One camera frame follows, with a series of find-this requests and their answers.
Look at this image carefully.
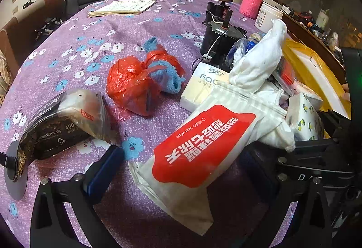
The lemon print tissue pack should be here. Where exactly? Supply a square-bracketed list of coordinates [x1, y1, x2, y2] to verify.
[285, 93, 324, 141]

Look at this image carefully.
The black wet wipe pack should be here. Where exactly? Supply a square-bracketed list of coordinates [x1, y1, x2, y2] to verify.
[10, 89, 111, 181]

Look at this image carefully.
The white cloth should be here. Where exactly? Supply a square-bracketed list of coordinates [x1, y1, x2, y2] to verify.
[229, 19, 287, 93]

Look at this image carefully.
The red white wet wipe pack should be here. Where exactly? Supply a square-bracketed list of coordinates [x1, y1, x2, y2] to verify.
[129, 82, 295, 235]

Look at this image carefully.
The cream facial tissue pack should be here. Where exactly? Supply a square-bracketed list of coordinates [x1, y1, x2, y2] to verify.
[180, 63, 229, 112]

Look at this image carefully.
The red plastic bag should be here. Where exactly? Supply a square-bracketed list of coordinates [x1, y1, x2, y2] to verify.
[106, 44, 186, 118]

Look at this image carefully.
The blue towel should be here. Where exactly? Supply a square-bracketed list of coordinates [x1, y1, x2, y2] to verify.
[143, 37, 186, 94]

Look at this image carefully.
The yellow cardboard box lid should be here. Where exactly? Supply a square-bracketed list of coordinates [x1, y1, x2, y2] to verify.
[282, 38, 351, 119]

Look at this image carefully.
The white plastic jar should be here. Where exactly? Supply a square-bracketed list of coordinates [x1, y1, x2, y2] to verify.
[255, 3, 283, 33]

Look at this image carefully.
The black electric motor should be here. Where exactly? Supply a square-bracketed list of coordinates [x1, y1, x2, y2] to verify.
[200, 9, 247, 72]

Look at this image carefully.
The pink sleeved thermos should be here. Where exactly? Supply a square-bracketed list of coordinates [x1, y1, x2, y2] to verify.
[239, 0, 263, 19]

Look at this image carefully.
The dark bottle with cork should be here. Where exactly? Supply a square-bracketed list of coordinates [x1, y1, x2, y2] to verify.
[205, 0, 231, 22]

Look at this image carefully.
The purple floral tablecloth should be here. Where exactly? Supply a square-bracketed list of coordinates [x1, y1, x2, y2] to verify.
[0, 0, 301, 248]

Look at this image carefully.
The brown armchair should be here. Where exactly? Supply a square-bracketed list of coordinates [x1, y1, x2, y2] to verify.
[1, 0, 64, 77]

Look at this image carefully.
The paper notebook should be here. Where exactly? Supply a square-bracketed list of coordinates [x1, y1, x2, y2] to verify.
[88, 0, 157, 17]

